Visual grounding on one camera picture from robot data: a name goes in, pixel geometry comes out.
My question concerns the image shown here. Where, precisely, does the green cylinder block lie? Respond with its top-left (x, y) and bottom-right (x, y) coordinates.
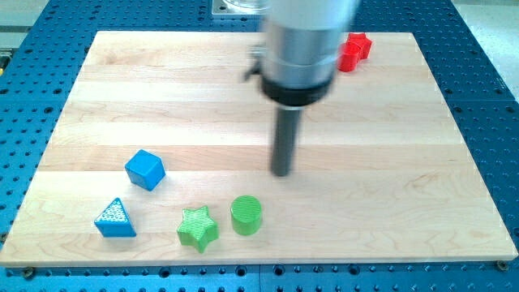
top-left (230, 195), bottom-right (262, 235)

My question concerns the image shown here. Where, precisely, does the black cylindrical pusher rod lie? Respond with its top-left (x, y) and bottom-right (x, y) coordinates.
top-left (271, 105), bottom-right (302, 177)

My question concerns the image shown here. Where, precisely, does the blue cube block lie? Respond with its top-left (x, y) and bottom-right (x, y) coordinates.
top-left (125, 149), bottom-right (165, 191)

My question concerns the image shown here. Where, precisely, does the red star block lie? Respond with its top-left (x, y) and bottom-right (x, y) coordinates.
top-left (337, 32), bottom-right (372, 72)

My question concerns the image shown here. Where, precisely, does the wooden board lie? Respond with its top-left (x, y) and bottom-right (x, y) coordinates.
top-left (1, 31), bottom-right (517, 267)

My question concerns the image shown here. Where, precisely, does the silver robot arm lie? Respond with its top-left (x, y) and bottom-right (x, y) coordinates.
top-left (243, 0), bottom-right (359, 177)

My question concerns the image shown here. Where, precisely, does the green star block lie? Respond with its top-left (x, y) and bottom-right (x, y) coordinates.
top-left (177, 205), bottom-right (219, 253)

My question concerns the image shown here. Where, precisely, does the blue triangle block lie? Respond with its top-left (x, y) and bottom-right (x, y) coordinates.
top-left (94, 198), bottom-right (136, 238)

